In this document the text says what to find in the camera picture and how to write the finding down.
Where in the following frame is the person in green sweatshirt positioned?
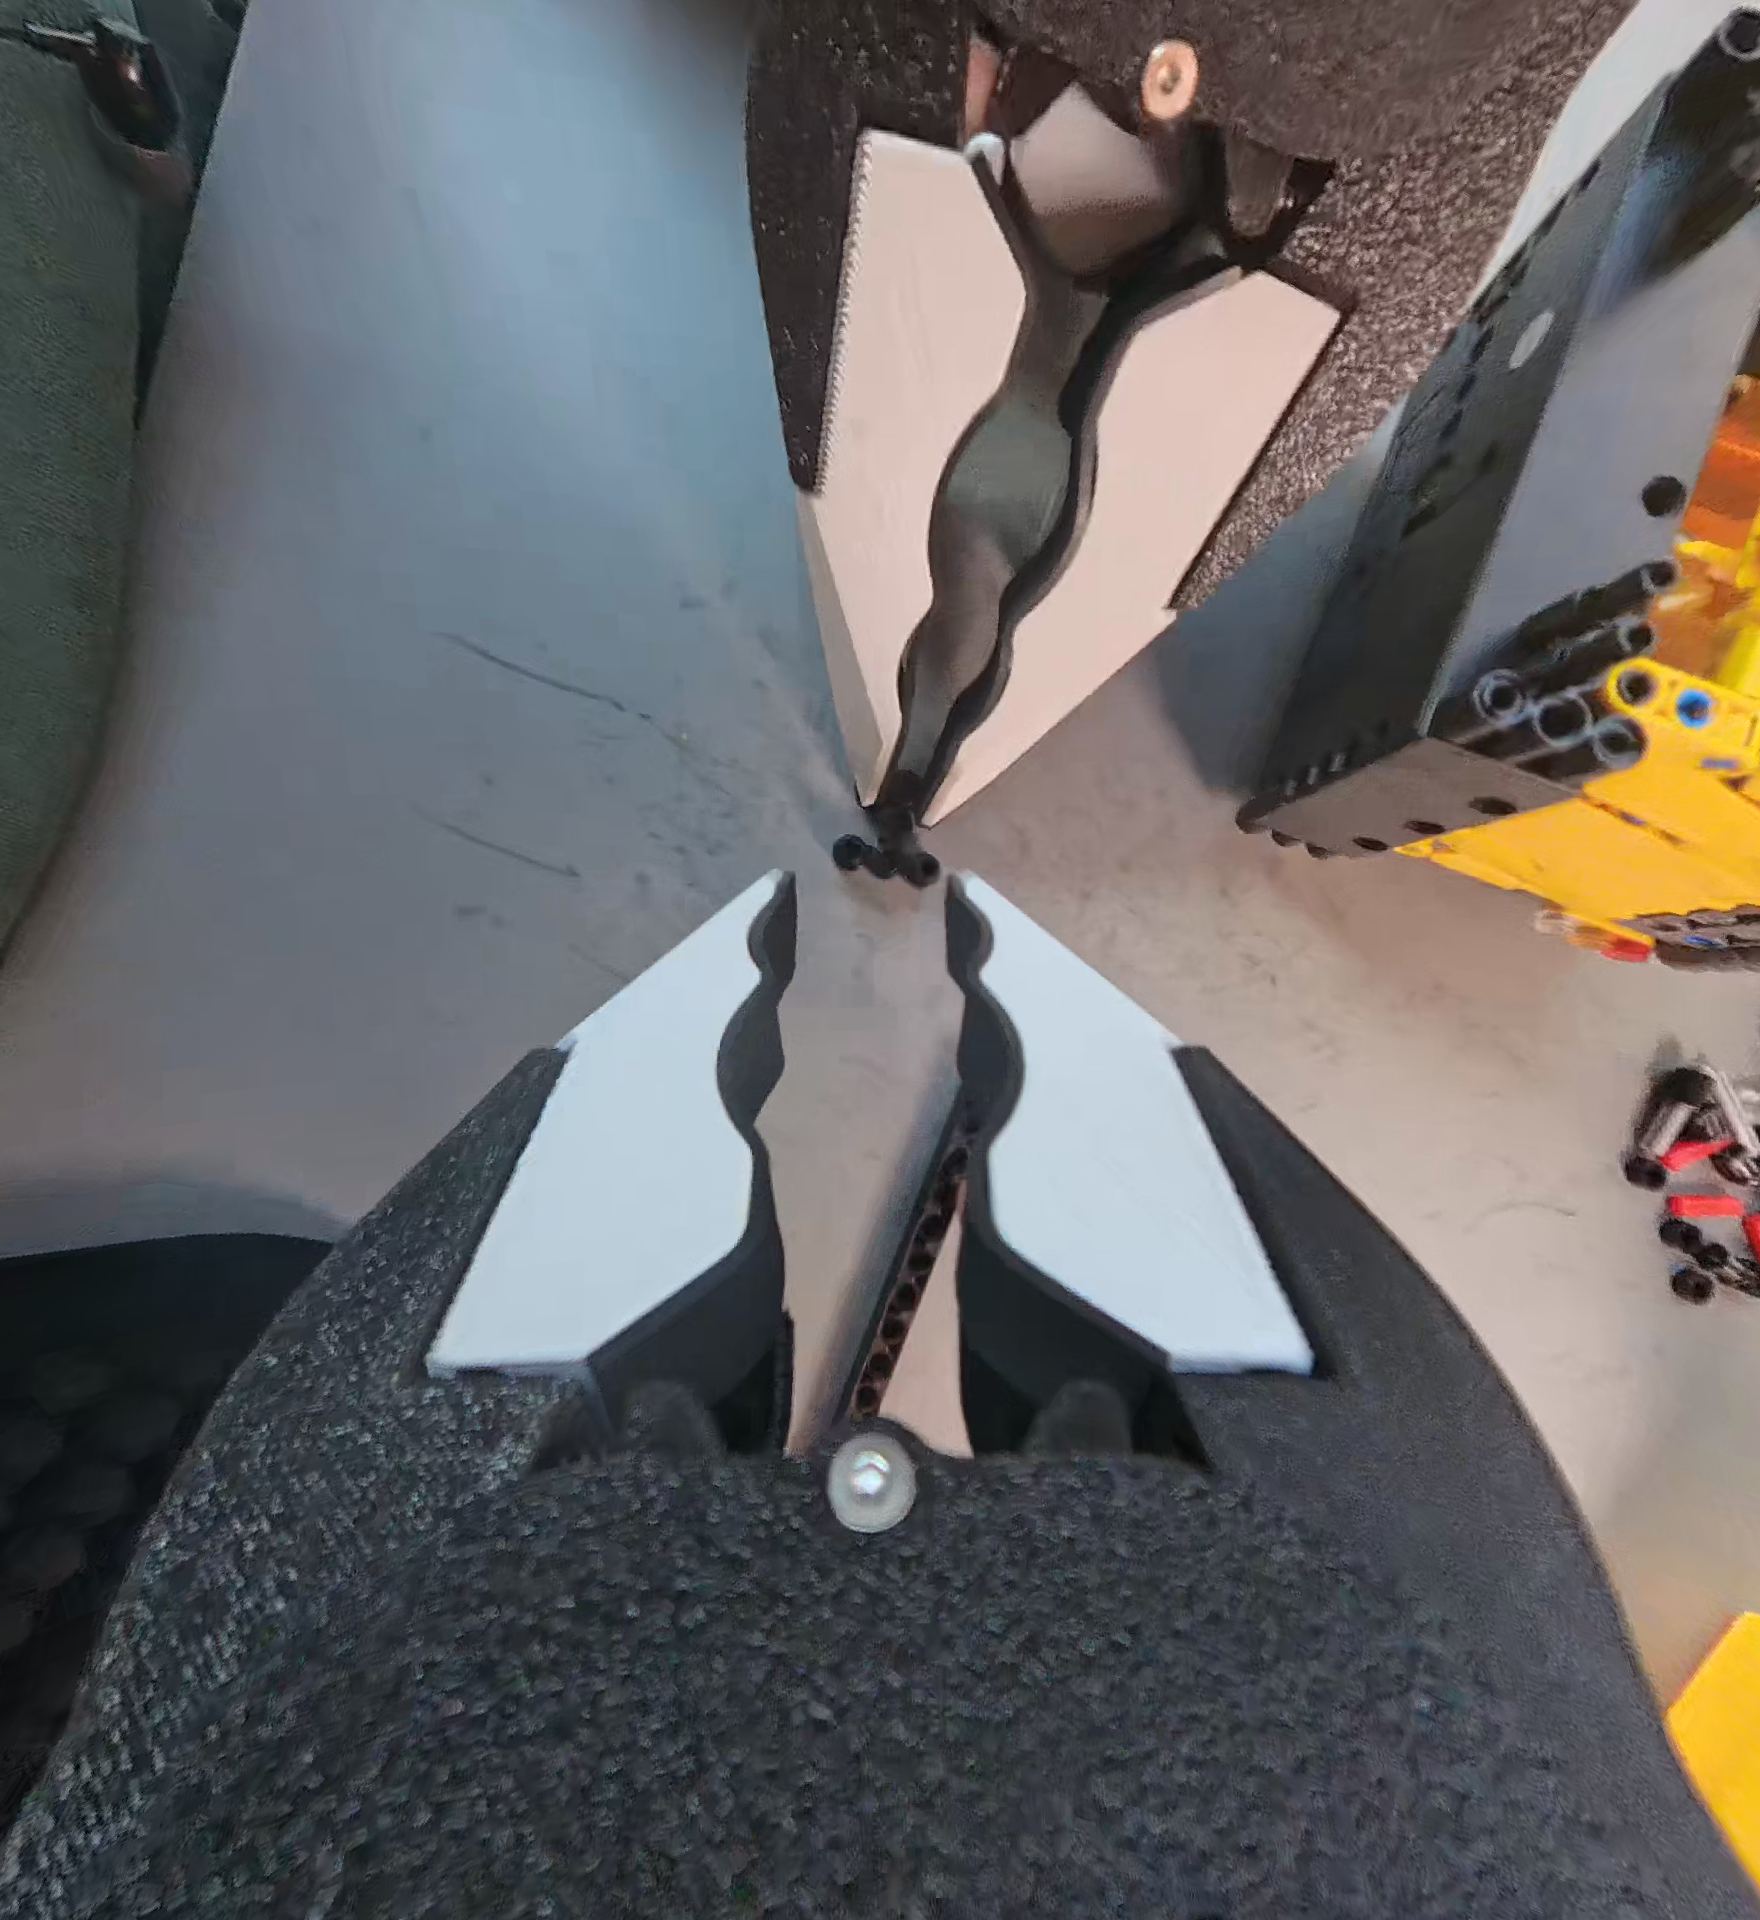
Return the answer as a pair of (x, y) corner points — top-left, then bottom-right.
(0, 0), (244, 1082)

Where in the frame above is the black mesh chair seat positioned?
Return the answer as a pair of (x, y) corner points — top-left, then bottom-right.
(0, 1230), (334, 1920)

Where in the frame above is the yellow lego robot model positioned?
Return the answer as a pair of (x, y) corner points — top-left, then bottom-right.
(1237, 0), (1760, 969)

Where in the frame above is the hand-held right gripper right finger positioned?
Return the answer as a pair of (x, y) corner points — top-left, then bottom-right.
(945, 874), (1318, 1412)

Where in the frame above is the small black lego connector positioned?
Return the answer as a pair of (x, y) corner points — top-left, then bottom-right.
(832, 809), (947, 889)

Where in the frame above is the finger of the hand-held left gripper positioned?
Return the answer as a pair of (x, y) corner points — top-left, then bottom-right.
(798, 127), (1063, 815)
(911, 263), (1348, 829)

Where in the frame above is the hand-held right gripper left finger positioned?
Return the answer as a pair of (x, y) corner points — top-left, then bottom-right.
(425, 870), (802, 1412)

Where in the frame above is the black earphone with cable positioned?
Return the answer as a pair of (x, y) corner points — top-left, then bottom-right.
(25, 12), (190, 152)

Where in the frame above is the black lego beam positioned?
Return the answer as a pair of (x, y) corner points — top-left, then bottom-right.
(839, 1109), (977, 1424)

